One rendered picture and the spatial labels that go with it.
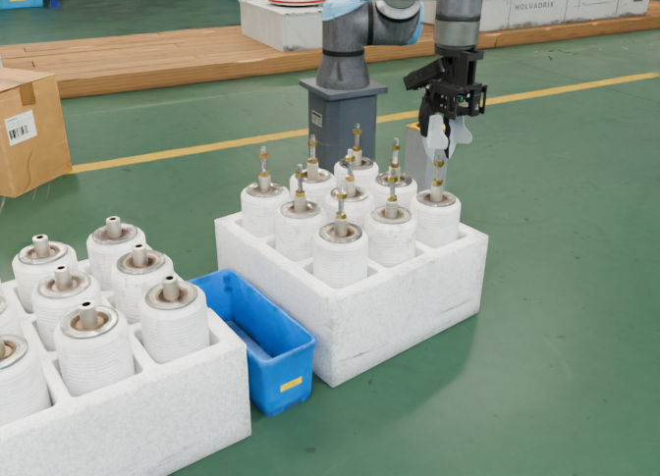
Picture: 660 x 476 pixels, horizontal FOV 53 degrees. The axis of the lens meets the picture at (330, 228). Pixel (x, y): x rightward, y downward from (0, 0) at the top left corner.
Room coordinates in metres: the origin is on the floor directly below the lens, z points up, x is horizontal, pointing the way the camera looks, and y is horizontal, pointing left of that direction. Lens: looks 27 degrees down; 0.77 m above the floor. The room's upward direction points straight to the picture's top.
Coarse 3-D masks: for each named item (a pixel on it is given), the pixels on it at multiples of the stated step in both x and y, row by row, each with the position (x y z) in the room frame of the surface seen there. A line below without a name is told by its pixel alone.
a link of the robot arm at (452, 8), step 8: (440, 0) 1.14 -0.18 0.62; (448, 0) 1.12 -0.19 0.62; (456, 0) 1.12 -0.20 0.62; (464, 0) 1.12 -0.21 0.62; (472, 0) 1.12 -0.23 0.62; (480, 0) 1.13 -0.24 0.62; (440, 8) 1.14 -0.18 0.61; (448, 8) 1.12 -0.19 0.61; (456, 8) 1.12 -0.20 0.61; (464, 8) 1.12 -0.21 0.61; (472, 8) 1.12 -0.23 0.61; (480, 8) 1.14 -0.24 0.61; (440, 16) 1.14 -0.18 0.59; (448, 16) 1.12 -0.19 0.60; (456, 16) 1.12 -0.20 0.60; (464, 16) 1.12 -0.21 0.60; (472, 16) 1.12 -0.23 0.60; (480, 16) 1.14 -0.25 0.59
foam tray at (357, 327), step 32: (224, 224) 1.19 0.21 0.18; (224, 256) 1.19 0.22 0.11; (256, 256) 1.09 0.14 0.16; (416, 256) 1.10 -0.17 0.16; (448, 256) 1.08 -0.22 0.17; (480, 256) 1.14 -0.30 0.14; (256, 288) 1.09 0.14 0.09; (288, 288) 1.01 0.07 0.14; (320, 288) 0.95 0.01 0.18; (352, 288) 0.95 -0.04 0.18; (384, 288) 0.98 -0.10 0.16; (416, 288) 1.03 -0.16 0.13; (448, 288) 1.09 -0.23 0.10; (480, 288) 1.15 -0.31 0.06; (320, 320) 0.94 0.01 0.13; (352, 320) 0.94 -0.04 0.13; (384, 320) 0.98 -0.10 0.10; (416, 320) 1.04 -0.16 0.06; (448, 320) 1.09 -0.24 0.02; (320, 352) 0.94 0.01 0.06; (352, 352) 0.94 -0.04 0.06; (384, 352) 0.99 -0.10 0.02
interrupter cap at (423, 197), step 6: (420, 192) 1.19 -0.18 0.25; (426, 192) 1.19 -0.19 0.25; (444, 192) 1.19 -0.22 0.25; (420, 198) 1.16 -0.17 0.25; (426, 198) 1.17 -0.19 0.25; (444, 198) 1.17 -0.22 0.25; (450, 198) 1.16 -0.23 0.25; (426, 204) 1.13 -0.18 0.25; (432, 204) 1.13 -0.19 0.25; (438, 204) 1.13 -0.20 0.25; (444, 204) 1.13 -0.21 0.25; (450, 204) 1.14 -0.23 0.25
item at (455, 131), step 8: (448, 120) 1.17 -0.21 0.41; (456, 120) 1.17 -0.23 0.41; (448, 128) 1.18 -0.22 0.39; (456, 128) 1.17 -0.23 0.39; (464, 128) 1.16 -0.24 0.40; (448, 136) 1.17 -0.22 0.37; (456, 136) 1.17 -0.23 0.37; (464, 136) 1.16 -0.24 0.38; (448, 144) 1.17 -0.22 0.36; (448, 152) 1.17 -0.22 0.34
